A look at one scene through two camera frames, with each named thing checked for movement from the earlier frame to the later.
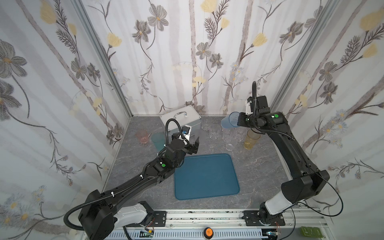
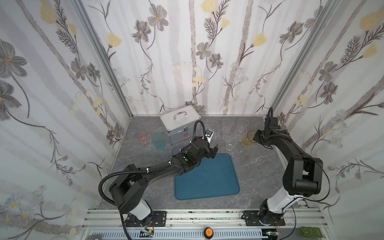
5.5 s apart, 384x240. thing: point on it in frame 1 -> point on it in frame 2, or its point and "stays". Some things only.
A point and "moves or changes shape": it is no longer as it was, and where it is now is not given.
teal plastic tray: [205, 176] stays
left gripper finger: [196, 145] -> [214, 151]
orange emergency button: [208, 233] stays
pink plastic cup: [143, 136] stays
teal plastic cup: [159, 139] stays
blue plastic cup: [231, 120] moves or changes shape
